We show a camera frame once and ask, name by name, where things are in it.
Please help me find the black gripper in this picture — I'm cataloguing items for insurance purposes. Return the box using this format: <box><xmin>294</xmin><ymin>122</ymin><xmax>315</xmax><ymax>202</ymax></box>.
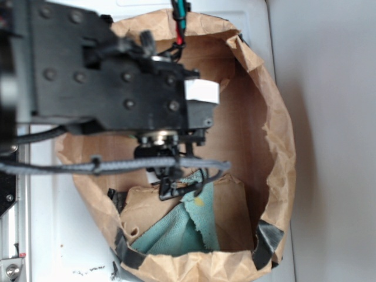
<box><xmin>82</xmin><ymin>29</ymin><xmax>221</xmax><ymax>183</ymax></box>

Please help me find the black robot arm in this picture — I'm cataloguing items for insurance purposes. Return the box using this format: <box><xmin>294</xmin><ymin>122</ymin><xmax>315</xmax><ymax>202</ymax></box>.
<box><xmin>1</xmin><ymin>1</ymin><xmax>228</xmax><ymax>182</ymax></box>

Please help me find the teal microfiber cloth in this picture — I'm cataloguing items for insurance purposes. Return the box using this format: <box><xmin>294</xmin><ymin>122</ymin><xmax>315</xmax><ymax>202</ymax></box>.
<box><xmin>131</xmin><ymin>182</ymin><xmax>220</xmax><ymax>257</ymax></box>

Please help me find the grey braided cable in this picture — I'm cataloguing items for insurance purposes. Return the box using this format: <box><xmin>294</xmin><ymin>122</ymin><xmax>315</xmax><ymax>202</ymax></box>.
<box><xmin>0</xmin><ymin>157</ymin><xmax>231</xmax><ymax>177</ymax></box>

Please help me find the red green wire bundle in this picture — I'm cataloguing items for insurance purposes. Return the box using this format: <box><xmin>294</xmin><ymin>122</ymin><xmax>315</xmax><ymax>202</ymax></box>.
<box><xmin>170</xmin><ymin>0</ymin><xmax>192</xmax><ymax>49</ymax></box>

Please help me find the black metal bracket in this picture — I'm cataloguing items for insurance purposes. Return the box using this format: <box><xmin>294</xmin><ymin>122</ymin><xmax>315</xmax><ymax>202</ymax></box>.
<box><xmin>0</xmin><ymin>172</ymin><xmax>18</xmax><ymax>217</ymax></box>

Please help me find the aluminium frame rail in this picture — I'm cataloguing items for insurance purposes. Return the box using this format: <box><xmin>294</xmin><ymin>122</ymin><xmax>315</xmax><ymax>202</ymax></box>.
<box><xmin>0</xmin><ymin>123</ymin><xmax>31</xmax><ymax>282</ymax></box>

